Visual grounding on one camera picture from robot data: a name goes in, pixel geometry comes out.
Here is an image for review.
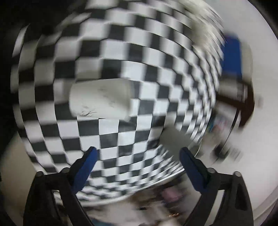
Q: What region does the checkered tablecloth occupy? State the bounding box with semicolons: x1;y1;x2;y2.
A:
10;1;224;206

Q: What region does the white paper cup tilted right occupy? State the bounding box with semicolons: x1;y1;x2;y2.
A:
69;78;134;120

